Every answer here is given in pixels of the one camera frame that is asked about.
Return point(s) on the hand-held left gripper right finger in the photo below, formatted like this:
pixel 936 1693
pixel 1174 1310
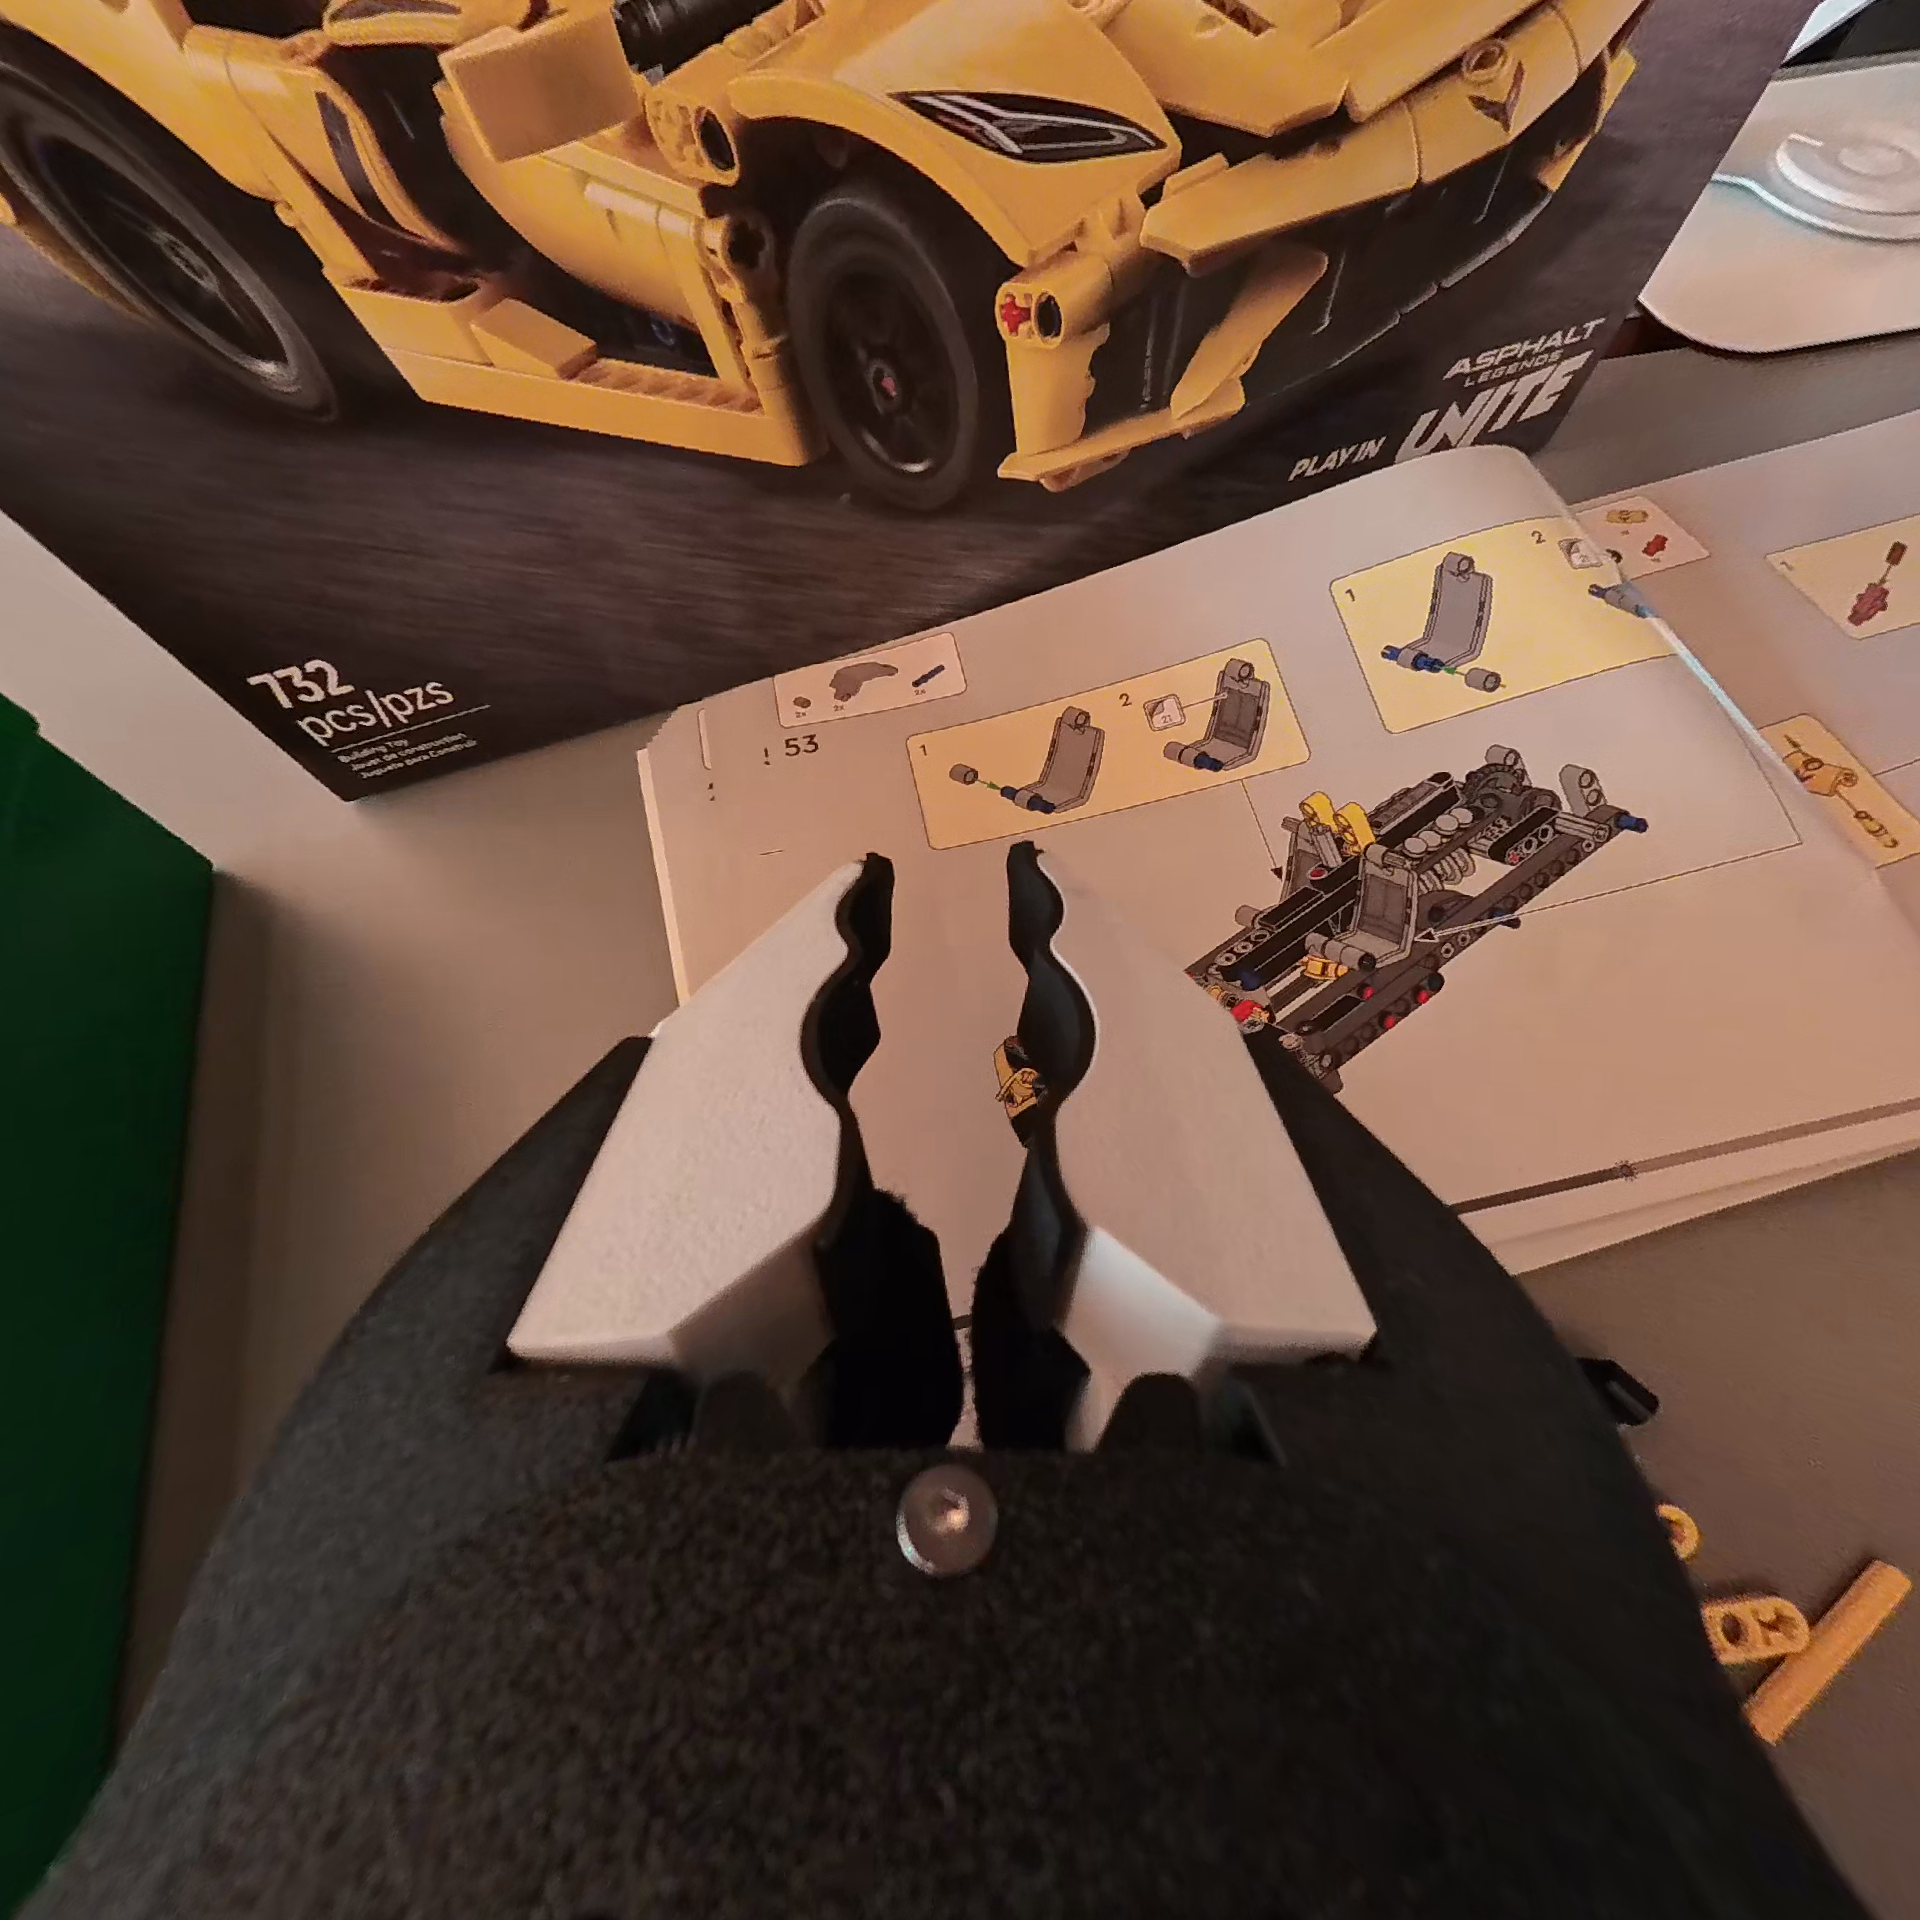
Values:
pixel 1201 1172

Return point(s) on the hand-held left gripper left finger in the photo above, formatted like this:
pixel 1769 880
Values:
pixel 690 1172

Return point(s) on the lego instruction booklet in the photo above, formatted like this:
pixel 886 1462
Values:
pixel 1501 1141

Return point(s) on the lego set box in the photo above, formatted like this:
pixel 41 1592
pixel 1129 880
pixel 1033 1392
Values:
pixel 751 600

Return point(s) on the pile of yellow lego pieces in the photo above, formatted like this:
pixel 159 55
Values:
pixel 1839 1652

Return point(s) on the white document stand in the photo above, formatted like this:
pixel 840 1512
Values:
pixel 1799 225

